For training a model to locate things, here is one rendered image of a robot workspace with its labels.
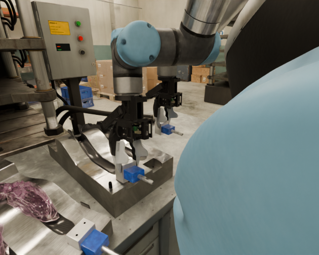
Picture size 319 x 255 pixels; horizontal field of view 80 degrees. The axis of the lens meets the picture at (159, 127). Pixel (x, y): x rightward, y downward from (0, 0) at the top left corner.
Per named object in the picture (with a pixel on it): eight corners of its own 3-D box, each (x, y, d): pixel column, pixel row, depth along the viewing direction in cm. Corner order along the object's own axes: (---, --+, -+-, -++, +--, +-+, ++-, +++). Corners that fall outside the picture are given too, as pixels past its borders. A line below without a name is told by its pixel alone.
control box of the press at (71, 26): (114, 197, 171) (91, 7, 114) (82, 217, 151) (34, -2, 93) (101, 185, 185) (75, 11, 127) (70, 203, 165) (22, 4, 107)
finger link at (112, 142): (109, 156, 49) (114, 122, 49) (106, 155, 50) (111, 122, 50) (124, 155, 53) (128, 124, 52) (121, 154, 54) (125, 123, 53)
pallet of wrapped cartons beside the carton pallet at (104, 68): (151, 98, 498) (150, 60, 461) (129, 105, 439) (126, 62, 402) (119, 92, 565) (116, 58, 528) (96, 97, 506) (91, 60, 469)
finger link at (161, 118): (162, 132, 74) (166, 109, 72) (152, 128, 78) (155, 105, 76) (167, 131, 77) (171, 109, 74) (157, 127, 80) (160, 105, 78)
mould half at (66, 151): (172, 176, 72) (173, 145, 66) (115, 218, 54) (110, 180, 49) (101, 137, 103) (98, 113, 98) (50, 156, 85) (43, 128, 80)
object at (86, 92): (93, 97, 423) (91, 87, 415) (77, 100, 392) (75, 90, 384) (77, 93, 454) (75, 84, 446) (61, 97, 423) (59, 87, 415)
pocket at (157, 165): (162, 171, 66) (162, 163, 64) (152, 179, 62) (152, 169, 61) (153, 166, 68) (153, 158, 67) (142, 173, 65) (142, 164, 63)
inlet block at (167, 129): (185, 138, 78) (186, 126, 76) (178, 142, 75) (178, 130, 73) (162, 129, 86) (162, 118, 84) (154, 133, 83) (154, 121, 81)
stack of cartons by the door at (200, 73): (214, 83, 701) (217, 59, 668) (210, 84, 678) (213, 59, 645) (194, 80, 752) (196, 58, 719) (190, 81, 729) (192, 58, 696)
